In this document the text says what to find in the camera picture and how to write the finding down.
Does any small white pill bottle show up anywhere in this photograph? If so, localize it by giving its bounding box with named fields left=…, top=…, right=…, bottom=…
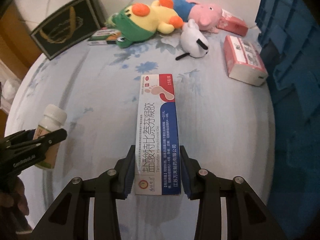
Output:
left=34, top=103, right=68, bottom=170

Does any blue white ointment box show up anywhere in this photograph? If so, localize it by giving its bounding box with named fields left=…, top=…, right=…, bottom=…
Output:
left=134, top=74, right=181, bottom=196

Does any person's left hand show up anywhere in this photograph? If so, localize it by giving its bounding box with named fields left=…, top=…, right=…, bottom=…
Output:
left=1, top=176, right=31, bottom=239

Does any green orange medicine box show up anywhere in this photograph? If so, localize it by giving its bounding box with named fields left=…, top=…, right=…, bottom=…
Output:
left=87, top=28, right=121, bottom=46

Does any black framed picture box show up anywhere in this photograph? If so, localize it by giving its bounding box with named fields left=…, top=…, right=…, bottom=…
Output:
left=31, top=0, right=105, bottom=60

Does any green dinosaur plush toy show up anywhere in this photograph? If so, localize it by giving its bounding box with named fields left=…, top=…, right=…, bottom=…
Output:
left=106, top=5, right=156, bottom=48

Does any pink white tissue pack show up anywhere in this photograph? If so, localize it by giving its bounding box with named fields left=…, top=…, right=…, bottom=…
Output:
left=223, top=35, right=268, bottom=87

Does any yellow duck plush toy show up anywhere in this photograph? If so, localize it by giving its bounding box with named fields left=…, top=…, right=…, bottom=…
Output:
left=124, top=0, right=184, bottom=34

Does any white black plush toy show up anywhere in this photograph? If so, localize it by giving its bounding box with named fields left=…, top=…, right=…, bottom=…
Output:
left=175, top=19, right=209, bottom=61

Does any blue plastic storage crate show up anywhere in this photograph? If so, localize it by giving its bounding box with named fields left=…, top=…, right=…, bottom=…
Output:
left=255, top=0, right=319, bottom=239

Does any pink tissue pack far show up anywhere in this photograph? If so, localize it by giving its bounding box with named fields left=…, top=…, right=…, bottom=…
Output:
left=216, top=9, right=248, bottom=37

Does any pink Peppa pig plush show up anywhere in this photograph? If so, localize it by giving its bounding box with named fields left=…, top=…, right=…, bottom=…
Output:
left=173, top=0, right=222, bottom=34

